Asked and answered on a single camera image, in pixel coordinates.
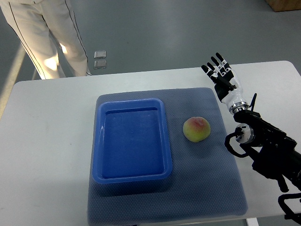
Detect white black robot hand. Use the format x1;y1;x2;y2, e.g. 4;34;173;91
201;53;249;114

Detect green red peach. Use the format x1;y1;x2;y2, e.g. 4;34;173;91
182;117;211;143

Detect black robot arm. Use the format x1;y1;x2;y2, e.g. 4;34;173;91
224;98;301;224

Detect lower metal floor plate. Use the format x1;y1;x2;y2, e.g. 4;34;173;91
94;59;107;69

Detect metal floor plate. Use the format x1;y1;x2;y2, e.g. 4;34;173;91
94;50;106;59
94;59;107;69

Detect upper metal floor plate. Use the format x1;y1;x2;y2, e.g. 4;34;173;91
94;50;106;59

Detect brown cardboard box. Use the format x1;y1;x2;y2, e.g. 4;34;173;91
266;0;301;12

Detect grey blue table mat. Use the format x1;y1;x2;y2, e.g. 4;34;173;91
87;88;248;226

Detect blue plastic tray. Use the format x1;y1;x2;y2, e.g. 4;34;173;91
91;98;173;185

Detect person in beige trousers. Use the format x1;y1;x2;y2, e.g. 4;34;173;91
0;0;91;79

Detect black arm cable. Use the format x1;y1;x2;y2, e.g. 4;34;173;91
224;131;252;158

